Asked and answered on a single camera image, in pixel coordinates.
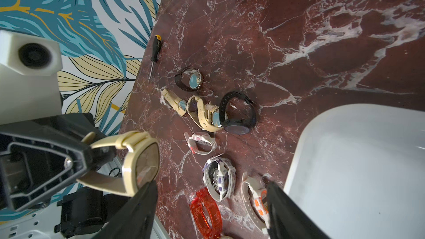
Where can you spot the beige looped watch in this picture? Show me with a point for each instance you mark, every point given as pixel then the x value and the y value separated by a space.
pixel 206 116

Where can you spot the black round watch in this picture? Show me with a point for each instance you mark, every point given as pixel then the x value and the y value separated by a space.
pixel 237 113

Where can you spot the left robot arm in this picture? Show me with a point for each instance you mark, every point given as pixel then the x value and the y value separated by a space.
pixel 84 211

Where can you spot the dark brown strap watch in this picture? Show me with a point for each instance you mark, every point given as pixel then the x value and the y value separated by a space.
pixel 189 79

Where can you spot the red transparent watch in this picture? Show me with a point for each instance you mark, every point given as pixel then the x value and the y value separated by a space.
pixel 206 214

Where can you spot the white plastic storage tray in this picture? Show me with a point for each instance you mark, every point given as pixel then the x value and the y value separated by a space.
pixel 358 172

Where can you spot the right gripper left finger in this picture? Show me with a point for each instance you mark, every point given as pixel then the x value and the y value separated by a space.
pixel 135 219

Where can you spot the beige square watch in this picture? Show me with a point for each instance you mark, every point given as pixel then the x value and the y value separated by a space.
pixel 141 164

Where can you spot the white pink watch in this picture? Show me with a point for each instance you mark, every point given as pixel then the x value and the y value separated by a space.
pixel 200 143

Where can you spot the beige strap watch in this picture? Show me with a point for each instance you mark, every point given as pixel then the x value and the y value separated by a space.
pixel 178 105

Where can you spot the black yellow screwdriver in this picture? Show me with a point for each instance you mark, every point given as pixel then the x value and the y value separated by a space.
pixel 157 45

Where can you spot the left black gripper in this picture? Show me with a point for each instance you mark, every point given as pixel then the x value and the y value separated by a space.
pixel 42 156

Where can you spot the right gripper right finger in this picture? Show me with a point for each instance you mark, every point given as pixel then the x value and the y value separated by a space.
pixel 287 220

